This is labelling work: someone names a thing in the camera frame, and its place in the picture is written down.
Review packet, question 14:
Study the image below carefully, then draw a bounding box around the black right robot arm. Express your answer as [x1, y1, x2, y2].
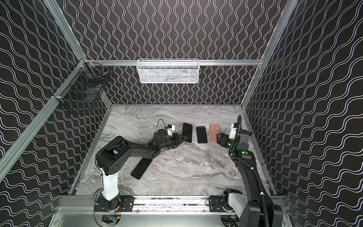
[216, 130, 284, 227]

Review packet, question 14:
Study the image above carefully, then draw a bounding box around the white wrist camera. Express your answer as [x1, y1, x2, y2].
[165, 124, 175, 137]
[229, 123, 241, 140]

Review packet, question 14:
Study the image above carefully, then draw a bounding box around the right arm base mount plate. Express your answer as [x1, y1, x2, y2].
[206, 196, 234, 213]

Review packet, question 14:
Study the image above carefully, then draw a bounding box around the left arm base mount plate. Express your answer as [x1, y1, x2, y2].
[94, 195, 135, 212]

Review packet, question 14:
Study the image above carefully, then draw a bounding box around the aluminium front rail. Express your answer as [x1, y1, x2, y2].
[58, 195, 287, 215]

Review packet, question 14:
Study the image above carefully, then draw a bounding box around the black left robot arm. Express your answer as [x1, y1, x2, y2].
[95, 129, 187, 211]

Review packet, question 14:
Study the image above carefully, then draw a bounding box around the white wire basket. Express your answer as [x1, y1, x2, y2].
[136, 59, 200, 84]

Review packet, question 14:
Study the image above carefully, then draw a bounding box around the black phone pink case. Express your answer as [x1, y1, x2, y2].
[130, 158, 153, 180]

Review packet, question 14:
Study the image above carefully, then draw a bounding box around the black smartphone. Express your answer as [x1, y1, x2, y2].
[196, 126, 208, 143]

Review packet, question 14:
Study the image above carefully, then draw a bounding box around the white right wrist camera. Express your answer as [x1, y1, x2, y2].
[229, 123, 241, 140]

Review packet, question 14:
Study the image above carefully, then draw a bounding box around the black wire basket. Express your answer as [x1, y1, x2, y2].
[60, 62, 111, 115]

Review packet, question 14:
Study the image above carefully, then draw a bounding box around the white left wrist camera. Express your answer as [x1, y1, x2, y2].
[165, 124, 175, 137]

